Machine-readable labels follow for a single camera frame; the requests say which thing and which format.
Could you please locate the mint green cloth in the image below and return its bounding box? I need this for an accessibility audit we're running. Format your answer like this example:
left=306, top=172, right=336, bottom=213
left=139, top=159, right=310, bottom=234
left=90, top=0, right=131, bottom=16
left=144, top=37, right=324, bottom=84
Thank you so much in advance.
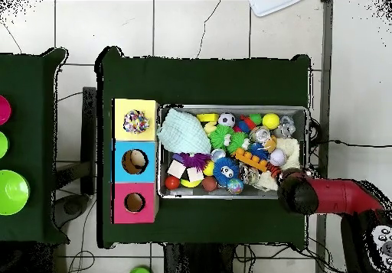
left=156, top=108, right=213, bottom=155

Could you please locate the blue spiky toy with eyes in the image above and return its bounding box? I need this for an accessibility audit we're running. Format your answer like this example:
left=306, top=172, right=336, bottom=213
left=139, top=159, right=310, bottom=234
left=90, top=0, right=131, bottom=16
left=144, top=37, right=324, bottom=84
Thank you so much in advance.
left=212, top=157, right=240, bottom=187

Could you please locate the polka dot cloth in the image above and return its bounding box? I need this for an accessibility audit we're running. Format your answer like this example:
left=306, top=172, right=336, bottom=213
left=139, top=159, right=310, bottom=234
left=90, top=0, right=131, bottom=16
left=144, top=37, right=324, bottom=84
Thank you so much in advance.
left=122, top=109, right=152, bottom=135

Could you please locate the wooden box with three holes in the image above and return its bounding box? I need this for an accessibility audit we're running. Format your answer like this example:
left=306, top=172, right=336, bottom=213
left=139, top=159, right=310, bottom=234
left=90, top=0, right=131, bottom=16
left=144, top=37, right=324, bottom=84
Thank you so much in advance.
left=110, top=98, right=160, bottom=225

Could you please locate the shallow silver mesh bin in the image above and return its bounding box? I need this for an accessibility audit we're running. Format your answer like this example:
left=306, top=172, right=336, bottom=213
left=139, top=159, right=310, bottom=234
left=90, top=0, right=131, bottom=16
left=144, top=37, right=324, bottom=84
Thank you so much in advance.
left=156, top=104, right=309, bottom=200

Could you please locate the purple spiky toy with eyes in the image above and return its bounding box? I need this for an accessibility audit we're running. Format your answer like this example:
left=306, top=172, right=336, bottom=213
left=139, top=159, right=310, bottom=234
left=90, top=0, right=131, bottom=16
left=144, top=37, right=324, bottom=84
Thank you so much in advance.
left=178, top=152, right=212, bottom=171

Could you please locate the green spiky rubber ball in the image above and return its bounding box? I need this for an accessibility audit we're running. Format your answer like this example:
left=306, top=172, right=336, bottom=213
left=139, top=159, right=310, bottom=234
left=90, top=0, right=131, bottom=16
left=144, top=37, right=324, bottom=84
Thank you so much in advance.
left=209, top=124, right=234, bottom=150

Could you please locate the small soccer ball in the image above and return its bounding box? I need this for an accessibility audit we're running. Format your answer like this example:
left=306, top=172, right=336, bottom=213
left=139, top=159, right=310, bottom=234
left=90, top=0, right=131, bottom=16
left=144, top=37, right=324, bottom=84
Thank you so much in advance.
left=217, top=112, right=237, bottom=128

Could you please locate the green spiky toy with eyes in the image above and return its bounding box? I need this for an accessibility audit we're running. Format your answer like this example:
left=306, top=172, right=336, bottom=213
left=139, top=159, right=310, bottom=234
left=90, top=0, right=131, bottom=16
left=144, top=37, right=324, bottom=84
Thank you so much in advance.
left=228, top=132, right=250, bottom=153

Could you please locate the orange plastic building brick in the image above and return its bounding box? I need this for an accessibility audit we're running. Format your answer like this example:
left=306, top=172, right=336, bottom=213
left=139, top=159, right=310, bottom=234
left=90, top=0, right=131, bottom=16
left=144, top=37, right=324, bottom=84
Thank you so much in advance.
left=233, top=148, right=270, bottom=173

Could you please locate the dark green tablecloth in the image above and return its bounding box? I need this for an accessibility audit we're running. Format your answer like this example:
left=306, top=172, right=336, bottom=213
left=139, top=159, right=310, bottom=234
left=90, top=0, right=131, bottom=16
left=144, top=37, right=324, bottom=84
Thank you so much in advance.
left=0, top=47, right=69, bottom=245
left=96, top=46, right=312, bottom=251

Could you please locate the yellow ball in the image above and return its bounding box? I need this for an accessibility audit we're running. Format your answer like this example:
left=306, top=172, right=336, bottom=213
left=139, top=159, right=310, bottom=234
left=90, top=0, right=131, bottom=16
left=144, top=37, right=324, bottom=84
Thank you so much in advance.
left=262, top=112, right=281, bottom=131

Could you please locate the white baseball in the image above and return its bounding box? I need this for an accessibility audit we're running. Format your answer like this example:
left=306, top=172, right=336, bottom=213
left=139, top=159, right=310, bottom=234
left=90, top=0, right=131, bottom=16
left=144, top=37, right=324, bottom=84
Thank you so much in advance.
left=269, top=148, right=288, bottom=167

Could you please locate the black stand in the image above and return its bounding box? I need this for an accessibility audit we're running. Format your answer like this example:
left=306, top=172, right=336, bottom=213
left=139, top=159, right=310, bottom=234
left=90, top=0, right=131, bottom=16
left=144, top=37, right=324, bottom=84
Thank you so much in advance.
left=54, top=86, right=98, bottom=196

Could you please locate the grey rounded stand foot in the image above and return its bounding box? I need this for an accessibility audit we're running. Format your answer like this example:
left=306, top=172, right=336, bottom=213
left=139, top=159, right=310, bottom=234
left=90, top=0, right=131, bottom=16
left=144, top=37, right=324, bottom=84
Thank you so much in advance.
left=53, top=193, right=90, bottom=229

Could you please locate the white tray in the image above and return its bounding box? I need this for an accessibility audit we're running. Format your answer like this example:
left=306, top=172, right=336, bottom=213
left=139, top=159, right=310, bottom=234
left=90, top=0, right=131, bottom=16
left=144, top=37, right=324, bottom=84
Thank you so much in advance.
left=249, top=0, right=304, bottom=18

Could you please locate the large green bowl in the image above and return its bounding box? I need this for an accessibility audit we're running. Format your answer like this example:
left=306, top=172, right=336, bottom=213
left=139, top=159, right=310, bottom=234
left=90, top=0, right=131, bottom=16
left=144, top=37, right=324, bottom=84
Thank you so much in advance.
left=0, top=169, right=31, bottom=216

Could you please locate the small green bowl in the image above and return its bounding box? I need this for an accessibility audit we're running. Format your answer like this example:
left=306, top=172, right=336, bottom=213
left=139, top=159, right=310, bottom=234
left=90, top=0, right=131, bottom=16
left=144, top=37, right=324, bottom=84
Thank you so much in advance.
left=0, top=131, right=9, bottom=160

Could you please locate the pink bowl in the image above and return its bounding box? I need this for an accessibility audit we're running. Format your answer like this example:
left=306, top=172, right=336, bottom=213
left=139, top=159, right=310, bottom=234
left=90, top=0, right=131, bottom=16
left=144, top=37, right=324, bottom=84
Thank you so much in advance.
left=0, top=95, right=12, bottom=126

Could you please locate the black power cable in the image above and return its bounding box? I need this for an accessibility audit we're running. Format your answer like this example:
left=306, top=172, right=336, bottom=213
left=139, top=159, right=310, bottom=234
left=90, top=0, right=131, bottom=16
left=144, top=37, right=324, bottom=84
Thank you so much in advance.
left=309, top=138, right=392, bottom=149

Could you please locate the grey metal post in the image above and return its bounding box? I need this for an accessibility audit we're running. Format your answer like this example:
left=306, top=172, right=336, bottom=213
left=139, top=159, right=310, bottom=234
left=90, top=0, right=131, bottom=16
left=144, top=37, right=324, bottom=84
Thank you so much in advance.
left=315, top=0, right=334, bottom=273

